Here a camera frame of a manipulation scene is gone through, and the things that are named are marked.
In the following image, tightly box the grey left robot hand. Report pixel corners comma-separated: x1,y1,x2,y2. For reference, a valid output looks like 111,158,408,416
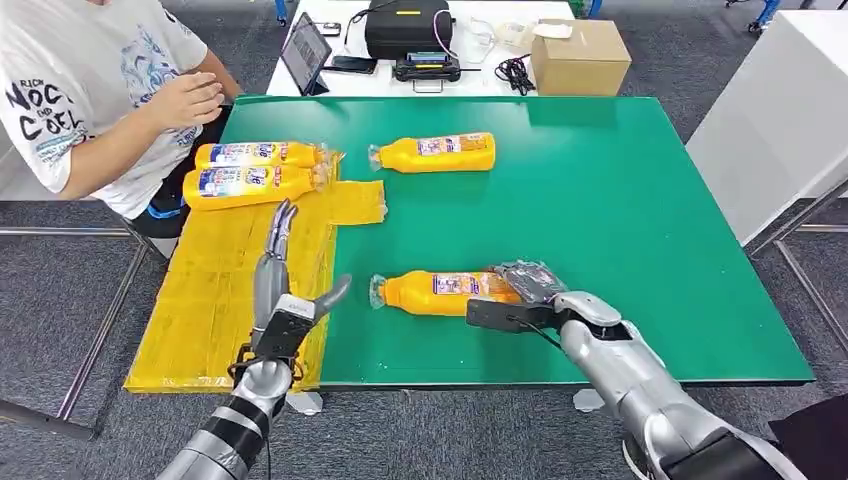
251,198,354,334

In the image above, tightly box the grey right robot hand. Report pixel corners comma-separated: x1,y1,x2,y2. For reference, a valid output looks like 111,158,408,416
491,259,570,307

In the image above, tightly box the orange drink bottle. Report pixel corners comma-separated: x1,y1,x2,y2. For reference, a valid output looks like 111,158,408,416
367,131,497,176
368,268,526,319
193,140,331,171
181,163,331,213

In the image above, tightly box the yellow sheet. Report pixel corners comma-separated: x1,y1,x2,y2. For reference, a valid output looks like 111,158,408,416
123,148,390,396

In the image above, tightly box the white table foot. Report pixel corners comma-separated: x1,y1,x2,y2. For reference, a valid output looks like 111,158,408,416
287,390,325,417
572,388,608,414

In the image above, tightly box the green mat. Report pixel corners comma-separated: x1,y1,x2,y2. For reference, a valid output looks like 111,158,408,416
218,95,817,390

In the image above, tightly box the person's hand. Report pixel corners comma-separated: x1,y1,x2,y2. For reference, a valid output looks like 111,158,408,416
148,70,227,132

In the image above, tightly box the brown cardboard box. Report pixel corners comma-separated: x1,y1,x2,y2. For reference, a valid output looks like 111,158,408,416
529,17,633,98

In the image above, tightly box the white table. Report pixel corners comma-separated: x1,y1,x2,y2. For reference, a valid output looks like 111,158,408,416
265,0,578,99

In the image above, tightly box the black remote controller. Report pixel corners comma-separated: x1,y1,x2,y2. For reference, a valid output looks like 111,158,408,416
392,50,464,95

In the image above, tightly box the black tablet on stand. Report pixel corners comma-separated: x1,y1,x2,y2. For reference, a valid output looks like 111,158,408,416
279,11,335,98

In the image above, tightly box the black smartphone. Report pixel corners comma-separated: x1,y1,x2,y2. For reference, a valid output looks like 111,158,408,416
321,54,380,76

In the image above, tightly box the clear plastic bag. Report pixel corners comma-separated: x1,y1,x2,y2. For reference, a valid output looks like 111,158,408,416
494,19,537,52

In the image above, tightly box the white paper slip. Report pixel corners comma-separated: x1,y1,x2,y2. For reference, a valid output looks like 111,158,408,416
532,21,575,40

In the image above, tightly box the black carry case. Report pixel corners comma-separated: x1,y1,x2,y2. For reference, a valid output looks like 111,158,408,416
363,0,456,62

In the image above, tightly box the person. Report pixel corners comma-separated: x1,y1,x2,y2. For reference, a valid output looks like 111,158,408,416
0,0,244,241

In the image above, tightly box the white board panel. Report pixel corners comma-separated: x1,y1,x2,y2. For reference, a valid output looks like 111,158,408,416
684,7,848,247

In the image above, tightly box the person's leg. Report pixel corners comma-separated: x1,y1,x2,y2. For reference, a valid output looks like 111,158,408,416
768,393,848,480

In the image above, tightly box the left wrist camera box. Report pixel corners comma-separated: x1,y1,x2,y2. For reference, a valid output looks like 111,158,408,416
254,294,319,364

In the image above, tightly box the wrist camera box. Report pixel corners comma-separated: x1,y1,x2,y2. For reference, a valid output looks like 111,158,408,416
464,297,563,335
254,294,319,364

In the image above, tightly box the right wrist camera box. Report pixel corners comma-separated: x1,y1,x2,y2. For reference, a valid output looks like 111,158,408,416
464,297,563,335

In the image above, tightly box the metal floor frame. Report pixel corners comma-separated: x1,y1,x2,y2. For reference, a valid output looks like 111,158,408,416
743,177,848,356
0,225,148,442

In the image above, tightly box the black coiled cable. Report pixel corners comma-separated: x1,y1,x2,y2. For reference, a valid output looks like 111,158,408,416
492,53,537,97

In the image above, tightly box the white cable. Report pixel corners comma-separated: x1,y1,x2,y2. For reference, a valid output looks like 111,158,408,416
433,7,496,66

